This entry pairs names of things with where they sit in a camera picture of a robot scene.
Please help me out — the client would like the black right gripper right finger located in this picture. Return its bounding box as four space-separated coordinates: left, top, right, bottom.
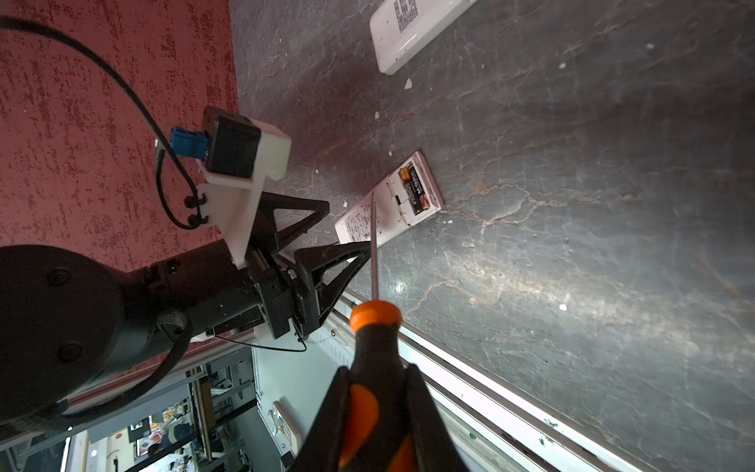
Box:
405 364 469 472

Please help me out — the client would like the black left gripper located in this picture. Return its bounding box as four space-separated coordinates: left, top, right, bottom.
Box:
245 192 371 340

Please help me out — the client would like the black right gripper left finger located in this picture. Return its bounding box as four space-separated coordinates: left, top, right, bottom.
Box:
288 367 351 472

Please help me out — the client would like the orange black screwdriver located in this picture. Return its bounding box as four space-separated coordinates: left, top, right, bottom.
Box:
339 195 418 471

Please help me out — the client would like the white remote with screen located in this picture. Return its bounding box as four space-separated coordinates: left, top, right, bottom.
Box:
335 151 444 246

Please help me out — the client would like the black gold AAA battery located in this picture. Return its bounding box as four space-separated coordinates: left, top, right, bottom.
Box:
397 164 426 216

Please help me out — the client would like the black red AAA battery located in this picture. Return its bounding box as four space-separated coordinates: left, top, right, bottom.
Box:
406 161 435 214

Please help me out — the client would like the white remote with batteries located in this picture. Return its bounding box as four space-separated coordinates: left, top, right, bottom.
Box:
370 0 476 76

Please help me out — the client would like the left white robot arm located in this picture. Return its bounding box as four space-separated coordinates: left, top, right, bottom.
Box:
1 193 371 435

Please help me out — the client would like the white remote outside cell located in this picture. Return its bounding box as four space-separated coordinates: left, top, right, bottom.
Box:
269 401 303 456

